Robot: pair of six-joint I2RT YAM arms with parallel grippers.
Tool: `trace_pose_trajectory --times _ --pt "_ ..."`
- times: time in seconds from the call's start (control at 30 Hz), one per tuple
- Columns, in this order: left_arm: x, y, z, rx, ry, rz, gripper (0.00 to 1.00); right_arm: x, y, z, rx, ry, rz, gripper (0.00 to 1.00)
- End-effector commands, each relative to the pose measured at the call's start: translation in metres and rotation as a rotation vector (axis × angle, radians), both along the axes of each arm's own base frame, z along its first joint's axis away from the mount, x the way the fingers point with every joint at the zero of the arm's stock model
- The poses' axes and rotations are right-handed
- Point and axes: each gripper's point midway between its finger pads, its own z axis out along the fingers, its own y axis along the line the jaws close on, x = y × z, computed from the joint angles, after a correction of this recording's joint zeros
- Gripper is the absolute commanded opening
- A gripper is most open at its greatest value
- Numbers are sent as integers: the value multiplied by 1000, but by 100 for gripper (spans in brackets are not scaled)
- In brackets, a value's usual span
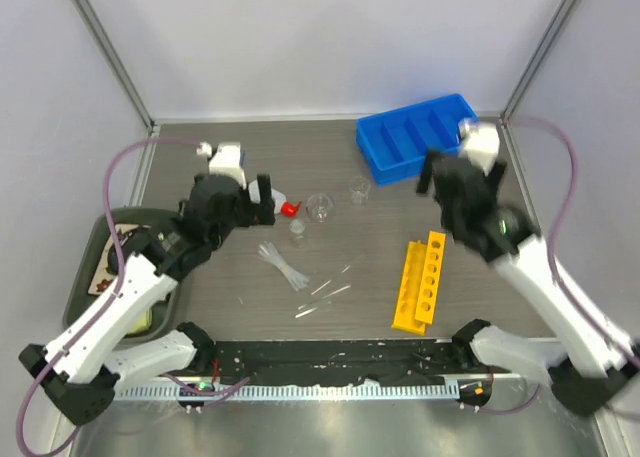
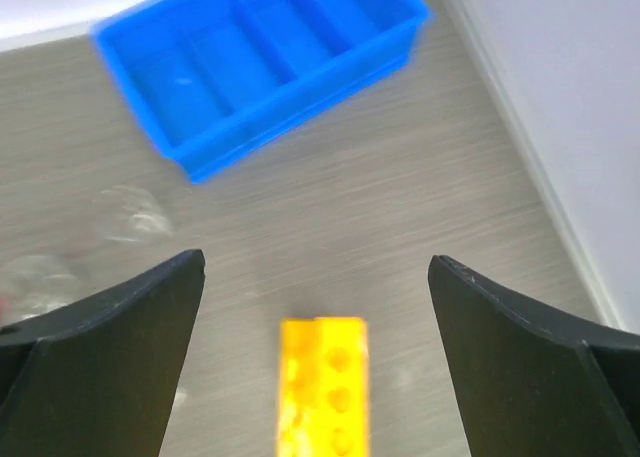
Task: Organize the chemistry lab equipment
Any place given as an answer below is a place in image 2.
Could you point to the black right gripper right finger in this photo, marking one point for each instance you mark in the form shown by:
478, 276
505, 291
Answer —
530, 379

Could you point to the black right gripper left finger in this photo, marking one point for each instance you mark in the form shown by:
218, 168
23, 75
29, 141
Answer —
98, 377

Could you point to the yellow test tube rack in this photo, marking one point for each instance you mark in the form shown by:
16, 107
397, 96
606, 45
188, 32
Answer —
323, 390

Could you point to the blue divided plastic bin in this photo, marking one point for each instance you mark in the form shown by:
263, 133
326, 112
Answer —
212, 80

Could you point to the wide clear glass beaker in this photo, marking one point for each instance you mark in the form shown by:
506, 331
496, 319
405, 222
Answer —
130, 214

